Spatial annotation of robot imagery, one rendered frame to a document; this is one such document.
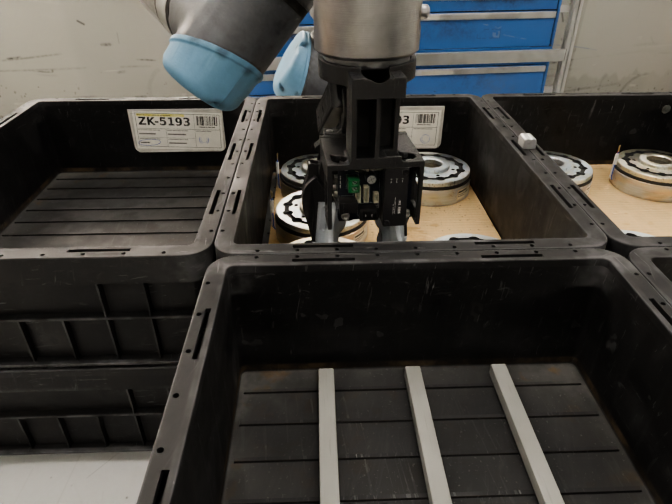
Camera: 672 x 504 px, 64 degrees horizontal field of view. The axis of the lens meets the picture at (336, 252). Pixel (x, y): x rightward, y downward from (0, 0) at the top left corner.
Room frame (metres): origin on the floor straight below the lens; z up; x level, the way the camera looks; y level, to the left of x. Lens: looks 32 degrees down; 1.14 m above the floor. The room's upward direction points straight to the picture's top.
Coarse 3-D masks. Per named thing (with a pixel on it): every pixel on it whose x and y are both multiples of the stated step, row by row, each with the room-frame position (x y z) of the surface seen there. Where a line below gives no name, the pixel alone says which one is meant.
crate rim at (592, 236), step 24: (288, 96) 0.72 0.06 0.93; (312, 96) 0.72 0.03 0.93; (408, 96) 0.73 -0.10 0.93; (432, 96) 0.72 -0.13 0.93; (456, 96) 0.72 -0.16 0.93; (240, 168) 0.48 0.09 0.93; (528, 168) 0.49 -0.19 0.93; (240, 192) 0.43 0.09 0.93; (552, 192) 0.43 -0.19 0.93; (240, 216) 0.39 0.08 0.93; (576, 216) 0.38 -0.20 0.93; (216, 240) 0.35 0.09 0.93; (456, 240) 0.35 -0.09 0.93; (480, 240) 0.35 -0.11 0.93; (504, 240) 0.35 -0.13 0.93; (528, 240) 0.35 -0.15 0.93; (552, 240) 0.35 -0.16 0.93; (576, 240) 0.35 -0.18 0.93; (600, 240) 0.35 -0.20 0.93
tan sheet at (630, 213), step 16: (608, 176) 0.69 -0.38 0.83; (592, 192) 0.64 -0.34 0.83; (608, 192) 0.64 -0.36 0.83; (608, 208) 0.59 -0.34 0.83; (624, 208) 0.59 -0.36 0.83; (640, 208) 0.59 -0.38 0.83; (656, 208) 0.59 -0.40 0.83; (624, 224) 0.55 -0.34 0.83; (640, 224) 0.55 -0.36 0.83; (656, 224) 0.55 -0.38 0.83
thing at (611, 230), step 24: (504, 96) 0.72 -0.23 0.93; (528, 96) 0.73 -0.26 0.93; (552, 96) 0.73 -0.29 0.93; (576, 96) 0.73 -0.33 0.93; (600, 96) 0.73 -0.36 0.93; (624, 96) 0.73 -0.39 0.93; (648, 96) 0.73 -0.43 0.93; (504, 120) 0.62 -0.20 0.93; (552, 168) 0.48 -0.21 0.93; (576, 192) 0.43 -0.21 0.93; (600, 216) 0.38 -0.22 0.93; (624, 240) 0.35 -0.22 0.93; (648, 240) 0.35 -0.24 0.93
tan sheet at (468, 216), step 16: (432, 208) 0.59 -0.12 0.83; (448, 208) 0.59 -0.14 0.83; (464, 208) 0.59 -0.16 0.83; (480, 208) 0.59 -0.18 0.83; (368, 224) 0.55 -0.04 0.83; (416, 224) 0.55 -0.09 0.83; (432, 224) 0.55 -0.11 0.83; (448, 224) 0.55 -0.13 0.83; (464, 224) 0.55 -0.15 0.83; (480, 224) 0.55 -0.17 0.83; (272, 240) 0.51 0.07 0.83; (368, 240) 0.51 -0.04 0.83; (416, 240) 0.51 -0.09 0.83; (432, 240) 0.51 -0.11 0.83
